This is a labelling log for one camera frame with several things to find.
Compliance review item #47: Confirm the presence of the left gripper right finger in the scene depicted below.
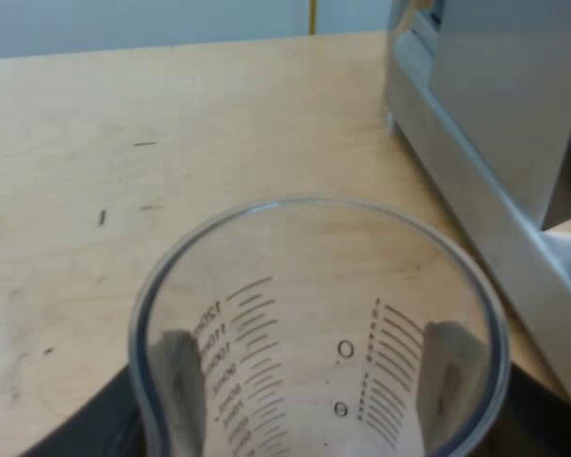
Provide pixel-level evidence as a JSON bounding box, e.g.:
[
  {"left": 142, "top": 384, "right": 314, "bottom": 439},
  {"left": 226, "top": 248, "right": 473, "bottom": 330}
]
[{"left": 422, "top": 320, "right": 571, "bottom": 457}]

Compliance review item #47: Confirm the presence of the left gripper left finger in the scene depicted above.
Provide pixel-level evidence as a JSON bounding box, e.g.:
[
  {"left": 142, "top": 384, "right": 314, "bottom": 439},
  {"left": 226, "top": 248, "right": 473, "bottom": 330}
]
[{"left": 24, "top": 327, "right": 207, "bottom": 457}]

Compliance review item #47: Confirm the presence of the clear measuring glass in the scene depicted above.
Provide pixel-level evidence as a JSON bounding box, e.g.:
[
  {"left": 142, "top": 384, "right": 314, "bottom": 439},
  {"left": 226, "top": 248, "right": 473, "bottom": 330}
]
[{"left": 127, "top": 197, "right": 511, "bottom": 457}]

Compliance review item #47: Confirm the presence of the steel espresso machine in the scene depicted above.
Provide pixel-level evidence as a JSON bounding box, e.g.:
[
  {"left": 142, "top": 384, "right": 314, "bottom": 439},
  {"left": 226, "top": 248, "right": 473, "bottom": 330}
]
[{"left": 384, "top": 0, "right": 571, "bottom": 416}]

